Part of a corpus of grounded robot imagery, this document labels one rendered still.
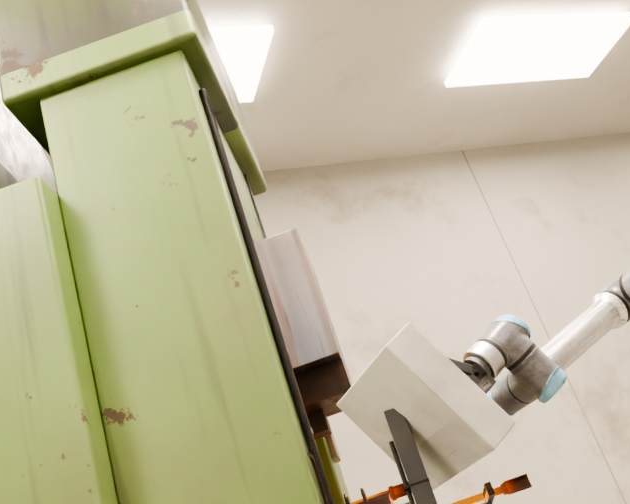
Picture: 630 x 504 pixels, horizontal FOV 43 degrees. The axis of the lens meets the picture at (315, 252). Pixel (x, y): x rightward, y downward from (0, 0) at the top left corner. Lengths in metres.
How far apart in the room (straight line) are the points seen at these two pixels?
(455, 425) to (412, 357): 0.15
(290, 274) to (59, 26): 1.01
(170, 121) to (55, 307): 0.61
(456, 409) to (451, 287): 4.26
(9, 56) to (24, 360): 0.98
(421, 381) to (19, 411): 0.94
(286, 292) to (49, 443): 0.76
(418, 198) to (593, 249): 1.45
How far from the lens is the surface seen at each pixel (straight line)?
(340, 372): 2.22
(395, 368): 1.59
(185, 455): 1.93
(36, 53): 2.56
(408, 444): 1.68
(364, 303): 5.49
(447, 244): 5.98
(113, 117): 2.36
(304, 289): 2.26
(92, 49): 2.48
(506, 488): 2.85
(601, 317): 2.39
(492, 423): 1.59
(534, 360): 1.99
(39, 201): 2.19
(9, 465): 1.98
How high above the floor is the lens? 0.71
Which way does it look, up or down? 25 degrees up
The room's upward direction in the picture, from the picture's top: 19 degrees counter-clockwise
